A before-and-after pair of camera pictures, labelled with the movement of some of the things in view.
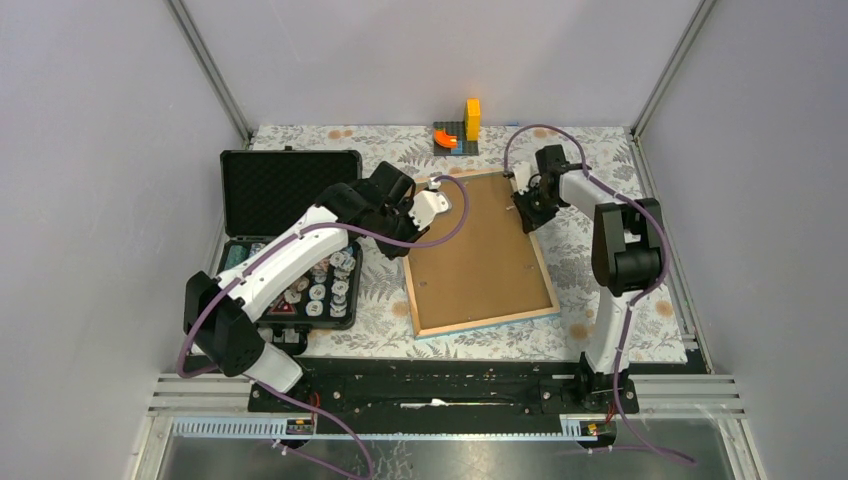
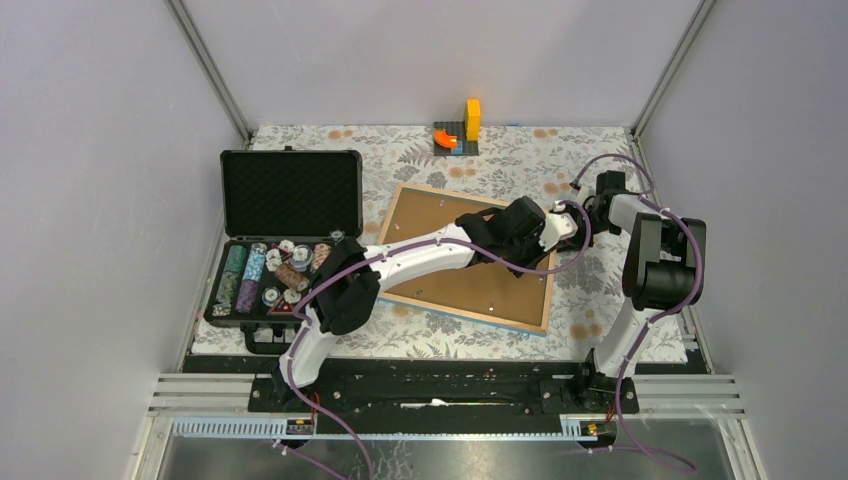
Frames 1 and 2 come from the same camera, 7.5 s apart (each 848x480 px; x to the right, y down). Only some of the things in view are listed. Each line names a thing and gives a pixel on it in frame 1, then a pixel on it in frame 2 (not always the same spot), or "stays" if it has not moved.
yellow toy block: [472, 119] stays
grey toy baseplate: [456, 128] stays
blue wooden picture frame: [483, 323] to [451, 310]
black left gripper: [412, 234] to [537, 251]
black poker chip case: [262, 192] stays
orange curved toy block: [444, 139] stays
